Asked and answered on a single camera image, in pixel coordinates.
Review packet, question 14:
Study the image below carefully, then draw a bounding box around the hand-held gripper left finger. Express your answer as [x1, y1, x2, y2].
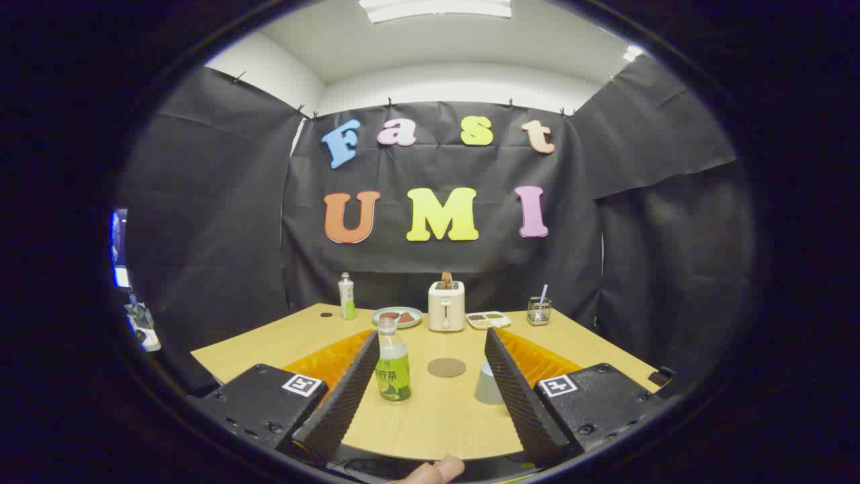
[198, 329, 381, 465]

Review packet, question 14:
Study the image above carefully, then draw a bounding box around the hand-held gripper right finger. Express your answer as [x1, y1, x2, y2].
[484, 327, 666, 466]

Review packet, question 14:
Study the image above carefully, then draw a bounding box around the pale grey cup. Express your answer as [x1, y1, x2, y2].
[474, 362, 506, 405]

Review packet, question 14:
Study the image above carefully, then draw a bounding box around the green label juice bottle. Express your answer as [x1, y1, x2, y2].
[374, 316, 412, 403]

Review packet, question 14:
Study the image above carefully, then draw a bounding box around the round brown coaster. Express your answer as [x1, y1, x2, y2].
[427, 357, 467, 378]

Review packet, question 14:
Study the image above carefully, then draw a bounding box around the small white green bottle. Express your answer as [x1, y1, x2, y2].
[338, 272, 356, 321]

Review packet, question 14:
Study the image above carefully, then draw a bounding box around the wooden table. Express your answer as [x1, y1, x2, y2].
[190, 302, 662, 461]

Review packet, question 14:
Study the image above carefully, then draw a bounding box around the white divided tray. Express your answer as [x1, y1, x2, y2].
[466, 311, 512, 330]

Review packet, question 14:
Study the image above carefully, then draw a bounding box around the pale green plate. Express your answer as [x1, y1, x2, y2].
[372, 307, 424, 329]

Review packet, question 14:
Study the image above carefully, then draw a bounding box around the cream toaster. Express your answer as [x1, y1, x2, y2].
[428, 281, 466, 332]

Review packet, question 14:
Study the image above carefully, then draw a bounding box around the grey patterned object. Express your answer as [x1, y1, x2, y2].
[126, 302, 162, 352]

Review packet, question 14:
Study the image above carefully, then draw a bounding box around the black backdrop cloth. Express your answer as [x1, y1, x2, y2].
[121, 54, 757, 397]

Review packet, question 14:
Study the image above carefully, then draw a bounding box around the long ceiling light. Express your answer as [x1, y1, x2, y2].
[358, 0, 513, 24]

